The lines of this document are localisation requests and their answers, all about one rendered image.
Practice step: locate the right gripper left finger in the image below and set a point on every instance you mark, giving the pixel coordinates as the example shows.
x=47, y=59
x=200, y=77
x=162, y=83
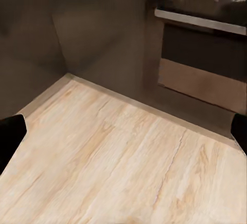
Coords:
x=12, y=131

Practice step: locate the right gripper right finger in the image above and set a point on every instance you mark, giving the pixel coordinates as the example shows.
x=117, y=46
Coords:
x=239, y=130

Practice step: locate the oven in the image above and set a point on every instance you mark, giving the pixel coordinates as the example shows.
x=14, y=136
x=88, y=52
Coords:
x=195, y=55

